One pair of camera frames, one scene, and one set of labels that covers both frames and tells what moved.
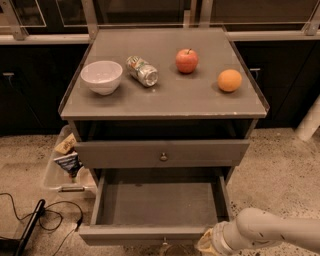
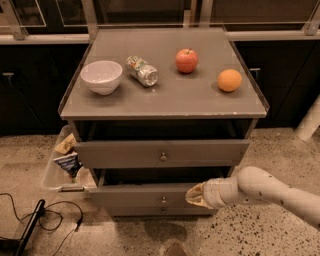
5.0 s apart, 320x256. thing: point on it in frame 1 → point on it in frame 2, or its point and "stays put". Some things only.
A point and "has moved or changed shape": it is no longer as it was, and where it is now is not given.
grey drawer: (156, 207) has moved or changed shape
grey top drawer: (161, 154) stays put
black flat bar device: (15, 247) stays put
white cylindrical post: (310, 122) stays put
